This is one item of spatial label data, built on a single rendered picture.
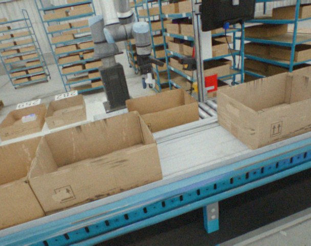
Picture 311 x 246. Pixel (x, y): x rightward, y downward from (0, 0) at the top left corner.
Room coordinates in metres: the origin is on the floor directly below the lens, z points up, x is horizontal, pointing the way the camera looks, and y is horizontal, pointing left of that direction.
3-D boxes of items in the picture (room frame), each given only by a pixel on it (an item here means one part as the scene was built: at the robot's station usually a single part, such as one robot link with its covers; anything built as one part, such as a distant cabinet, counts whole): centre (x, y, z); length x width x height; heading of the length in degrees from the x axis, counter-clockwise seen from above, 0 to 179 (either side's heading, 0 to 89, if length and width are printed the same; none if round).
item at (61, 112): (1.73, 0.69, 0.80); 0.38 x 0.28 x 0.10; 13
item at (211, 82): (1.60, -0.44, 0.85); 0.16 x 0.01 x 0.13; 101
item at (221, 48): (2.27, -0.60, 0.99); 0.40 x 0.30 x 0.10; 8
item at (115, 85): (1.79, 0.27, 0.91); 0.26 x 0.26 x 0.33; 14
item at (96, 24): (1.79, 0.27, 1.36); 0.17 x 0.15 x 0.18; 104
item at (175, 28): (2.73, -0.52, 1.19); 0.40 x 0.30 x 0.10; 11
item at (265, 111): (0.85, -0.52, 0.97); 0.39 x 0.29 x 0.17; 101
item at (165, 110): (1.27, -0.04, 0.83); 0.39 x 0.29 x 0.17; 98
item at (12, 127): (1.67, 1.02, 0.80); 0.38 x 0.28 x 0.10; 12
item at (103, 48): (1.79, 0.27, 1.22); 0.19 x 0.19 x 0.10
